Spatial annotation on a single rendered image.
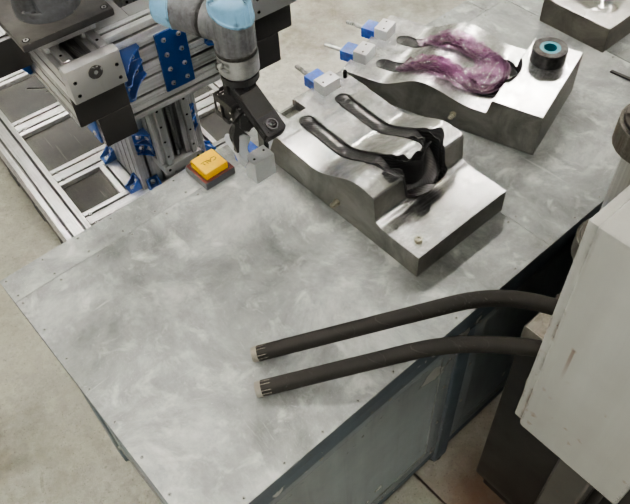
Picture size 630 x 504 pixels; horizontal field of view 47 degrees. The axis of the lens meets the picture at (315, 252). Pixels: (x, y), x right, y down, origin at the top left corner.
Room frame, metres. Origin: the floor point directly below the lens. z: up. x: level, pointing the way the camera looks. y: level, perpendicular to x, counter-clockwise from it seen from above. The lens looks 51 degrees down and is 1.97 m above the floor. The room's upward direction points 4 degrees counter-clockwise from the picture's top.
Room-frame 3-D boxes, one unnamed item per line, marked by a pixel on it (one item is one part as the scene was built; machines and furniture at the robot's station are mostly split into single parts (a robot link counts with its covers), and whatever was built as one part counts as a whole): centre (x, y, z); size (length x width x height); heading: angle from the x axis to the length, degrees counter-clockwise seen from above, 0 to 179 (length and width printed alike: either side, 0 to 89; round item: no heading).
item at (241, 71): (1.09, 0.12, 1.17); 0.08 x 0.08 x 0.05
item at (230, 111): (1.09, 0.12, 1.09); 0.09 x 0.08 x 0.12; 38
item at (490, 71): (1.42, -0.36, 0.90); 0.26 x 0.18 x 0.08; 56
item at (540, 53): (1.37, -0.56, 0.93); 0.08 x 0.08 x 0.04
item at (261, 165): (1.10, 0.13, 0.93); 0.13 x 0.05 x 0.05; 38
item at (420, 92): (1.42, -0.37, 0.86); 0.50 x 0.26 x 0.11; 56
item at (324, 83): (1.38, -0.02, 0.89); 0.13 x 0.05 x 0.05; 38
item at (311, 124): (1.15, -0.14, 0.92); 0.35 x 0.16 x 0.09; 38
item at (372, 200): (1.13, -0.14, 0.87); 0.50 x 0.26 x 0.14; 38
